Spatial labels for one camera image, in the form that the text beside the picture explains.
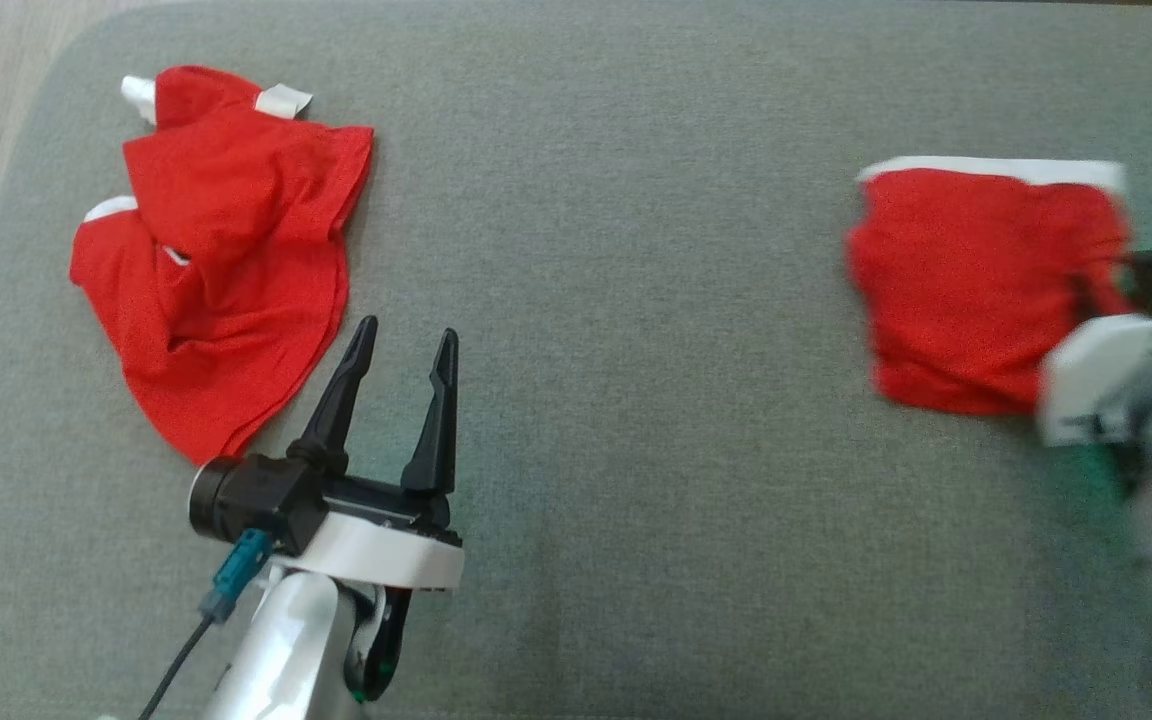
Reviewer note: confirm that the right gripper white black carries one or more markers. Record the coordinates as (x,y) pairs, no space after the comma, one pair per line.
(1106,375)

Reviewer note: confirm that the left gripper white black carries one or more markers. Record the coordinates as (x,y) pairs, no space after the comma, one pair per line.
(386,550)

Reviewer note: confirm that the red garment plain white band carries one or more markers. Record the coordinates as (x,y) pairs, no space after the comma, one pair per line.
(976,290)

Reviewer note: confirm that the red garment striped white trim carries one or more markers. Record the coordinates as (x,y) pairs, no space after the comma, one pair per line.
(226,260)

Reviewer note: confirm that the grey sofa seat cushion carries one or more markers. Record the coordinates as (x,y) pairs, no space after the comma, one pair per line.
(636,350)

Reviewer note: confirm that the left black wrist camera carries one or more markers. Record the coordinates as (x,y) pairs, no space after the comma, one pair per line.
(256,495)

